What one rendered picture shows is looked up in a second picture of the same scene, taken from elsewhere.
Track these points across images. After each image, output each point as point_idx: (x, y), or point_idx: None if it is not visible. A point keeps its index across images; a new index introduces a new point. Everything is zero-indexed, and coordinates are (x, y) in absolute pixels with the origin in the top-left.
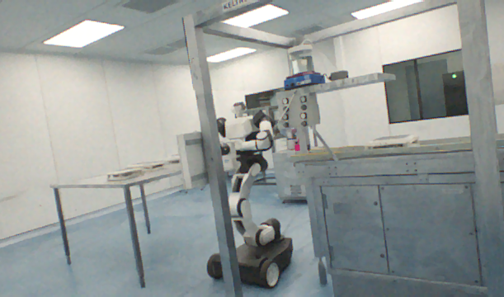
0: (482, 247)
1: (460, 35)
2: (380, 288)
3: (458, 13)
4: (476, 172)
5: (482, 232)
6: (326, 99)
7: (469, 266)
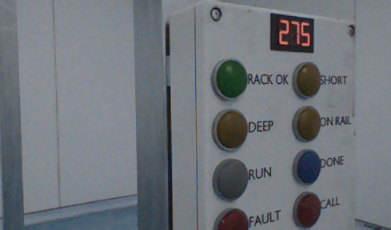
0: (23, 223)
1: (17, 25)
2: None
3: (16, 5)
4: (21, 152)
5: (23, 208)
6: None
7: None
